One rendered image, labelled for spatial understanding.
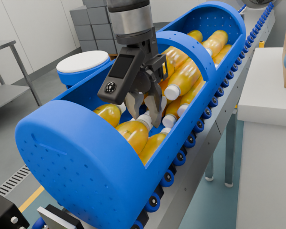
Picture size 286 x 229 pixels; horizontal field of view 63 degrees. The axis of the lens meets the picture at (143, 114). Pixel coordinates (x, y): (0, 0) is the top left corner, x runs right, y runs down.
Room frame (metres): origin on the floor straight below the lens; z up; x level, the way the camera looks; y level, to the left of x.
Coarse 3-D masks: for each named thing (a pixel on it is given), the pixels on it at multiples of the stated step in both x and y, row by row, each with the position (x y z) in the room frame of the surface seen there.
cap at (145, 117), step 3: (144, 114) 0.45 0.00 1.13; (138, 117) 0.45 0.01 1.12; (141, 117) 0.44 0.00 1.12; (144, 117) 0.44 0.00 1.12; (147, 117) 0.44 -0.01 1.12; (150, 117) 0.44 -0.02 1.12; (144, 120) 0.43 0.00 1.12; (147, 120) 0.43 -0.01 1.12; (150, 120) 0.43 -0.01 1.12; (147, 123) 0.42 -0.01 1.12; (150, 123) 0.43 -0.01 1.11; (150, 126) 0.42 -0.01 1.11; (150, 129) 0.43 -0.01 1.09
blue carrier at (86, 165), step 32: (160, 32) 0.69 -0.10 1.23; (224, 64) 0.67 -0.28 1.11; (64, 96) 0.45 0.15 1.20; (96, 96) 0.60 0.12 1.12; (32, 128) 0.33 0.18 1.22; (64, 128) 0.30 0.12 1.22; (96, 128) 0.30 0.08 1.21; (160, 128) 0.61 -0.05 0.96; (192, 128) 0.47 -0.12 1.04; (32, 160) 0.37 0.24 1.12; (64, 160) 0.30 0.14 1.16; (96, 160) 0.26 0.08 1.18; (128, 160) 0.28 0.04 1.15; (160, 160) 0.32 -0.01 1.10; (64, 192) 0.34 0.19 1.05; (96, 192) 0.27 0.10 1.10; (128, 192) 0.24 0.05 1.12; (96, 224) 0.30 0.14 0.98; (128, 224) 0.24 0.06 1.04
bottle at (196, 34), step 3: (192, 30) 0.99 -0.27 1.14; (195, 30) 0.98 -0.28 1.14; (189, 33) 0.96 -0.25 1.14; (192, 33) 0.95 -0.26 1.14; (195, 33) 0.96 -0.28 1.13; (198, 33) 0.97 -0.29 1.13; (201, 33) 0.98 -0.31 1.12; (192, 36) 0.93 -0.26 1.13; (195, 36) 0.93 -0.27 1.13; (198, 36) 0.95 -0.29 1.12; (201, 36) 0.97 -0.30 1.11; (195, 39) 0.92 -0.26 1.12; (198, 39) 0.94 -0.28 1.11; (201, 39) 0.96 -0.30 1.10; (201, 42) 0.97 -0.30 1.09
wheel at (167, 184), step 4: (168, 172) 0.41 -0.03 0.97; (164, 176) 0.39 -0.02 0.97; (168, 176) 0.39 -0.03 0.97; (172, 176) 0.40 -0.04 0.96; (164, 180) 0.38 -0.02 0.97; (168, 180) 0.39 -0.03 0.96; (172, 180) 0.39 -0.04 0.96; (160, 184) 0.38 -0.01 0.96; (164, 184) 0.38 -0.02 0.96; (168, 184) 0.38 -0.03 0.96
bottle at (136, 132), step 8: (136, 120) 0.43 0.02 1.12; (120, 128) 0.40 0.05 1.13; (128, 128) 0.39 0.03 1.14; (136, 128) 0.39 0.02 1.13; (144, 128) 0.40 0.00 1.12; (128, 136) 0.37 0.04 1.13; (136, 136) 0.37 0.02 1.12; (144, 136) 0.38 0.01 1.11; (136, 144) 0.36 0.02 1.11; (144, 144) 0.38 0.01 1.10; (136, 152) 0.35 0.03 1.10
